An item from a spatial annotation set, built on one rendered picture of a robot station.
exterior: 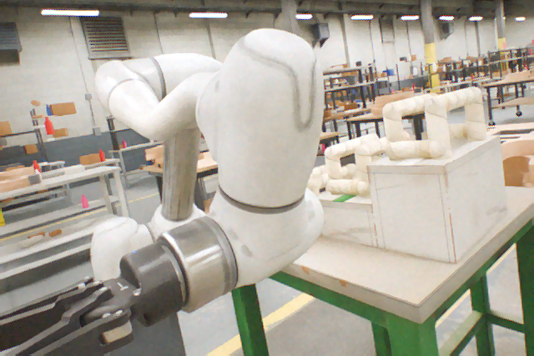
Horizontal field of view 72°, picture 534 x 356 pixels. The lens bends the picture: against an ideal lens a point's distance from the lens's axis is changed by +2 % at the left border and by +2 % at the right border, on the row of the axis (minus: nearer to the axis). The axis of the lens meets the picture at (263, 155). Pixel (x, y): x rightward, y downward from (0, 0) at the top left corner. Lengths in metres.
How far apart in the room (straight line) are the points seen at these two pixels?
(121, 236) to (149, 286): 0.87
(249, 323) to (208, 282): 0.68
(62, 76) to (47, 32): 1.22
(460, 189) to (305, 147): 0.42
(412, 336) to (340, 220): 0.28
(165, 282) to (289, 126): 0.19
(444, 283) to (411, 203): 0.14
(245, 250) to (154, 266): 0.09
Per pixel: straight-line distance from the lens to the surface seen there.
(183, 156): 1.04
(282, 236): 0.41
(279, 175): 0.35
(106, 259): 1.25
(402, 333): 0.66
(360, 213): 0.78
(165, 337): 1.32
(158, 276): 0.38
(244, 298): 1.03
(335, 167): 0.83
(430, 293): 0.63
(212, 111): 0.37
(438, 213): 0.69
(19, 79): 11.70
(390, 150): 0.73
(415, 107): 0.79
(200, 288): 0.39
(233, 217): 0.39
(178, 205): 1.17
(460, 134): 0.87
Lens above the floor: 1.25
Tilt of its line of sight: 7 degrees down
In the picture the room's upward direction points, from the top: 10 degrees counter-clockwise
